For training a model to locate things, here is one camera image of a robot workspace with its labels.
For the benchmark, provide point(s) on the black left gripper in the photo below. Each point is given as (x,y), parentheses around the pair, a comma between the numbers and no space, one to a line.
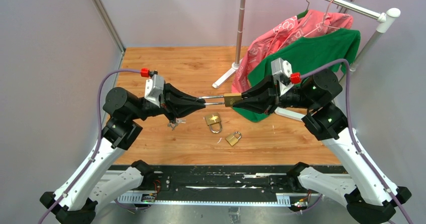
(170,102)

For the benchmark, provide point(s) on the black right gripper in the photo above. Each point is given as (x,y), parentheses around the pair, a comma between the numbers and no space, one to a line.
(268,97)

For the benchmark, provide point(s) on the small key bunch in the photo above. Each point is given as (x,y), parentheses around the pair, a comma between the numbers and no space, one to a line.
(180,121)
(172,125)

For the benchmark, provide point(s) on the small brass padlock with key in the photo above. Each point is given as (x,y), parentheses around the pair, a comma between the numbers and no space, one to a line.
(226,99)

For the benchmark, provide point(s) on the large brass padlock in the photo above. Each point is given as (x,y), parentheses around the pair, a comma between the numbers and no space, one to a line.
(233,138)

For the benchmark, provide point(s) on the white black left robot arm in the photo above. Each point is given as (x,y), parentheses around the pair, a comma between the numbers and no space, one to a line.
(81,197)

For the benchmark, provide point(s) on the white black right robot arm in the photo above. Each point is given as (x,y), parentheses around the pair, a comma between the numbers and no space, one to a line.
(369,197)

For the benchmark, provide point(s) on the small loose key bunch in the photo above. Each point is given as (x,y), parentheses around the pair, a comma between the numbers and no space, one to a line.
(180,121)

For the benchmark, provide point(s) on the pink printed shirt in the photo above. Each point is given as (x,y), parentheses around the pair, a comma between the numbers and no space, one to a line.
(308,24)

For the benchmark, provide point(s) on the green t-shirt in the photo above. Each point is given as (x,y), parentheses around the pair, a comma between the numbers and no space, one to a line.
(306,55)

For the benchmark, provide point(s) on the metal clothes rack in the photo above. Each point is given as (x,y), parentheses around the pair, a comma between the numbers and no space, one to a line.
(385,20)

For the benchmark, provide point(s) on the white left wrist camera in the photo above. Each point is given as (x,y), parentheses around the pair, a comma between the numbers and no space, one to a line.
(153,89)

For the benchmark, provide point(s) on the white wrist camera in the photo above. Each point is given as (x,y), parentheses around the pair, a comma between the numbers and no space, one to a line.
(281,72)
(153,89)

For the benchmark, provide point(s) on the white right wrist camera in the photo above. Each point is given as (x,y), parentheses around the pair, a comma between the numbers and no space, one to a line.
(281,72)

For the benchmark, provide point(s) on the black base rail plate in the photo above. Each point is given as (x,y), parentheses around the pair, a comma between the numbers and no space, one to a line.
(221,183)

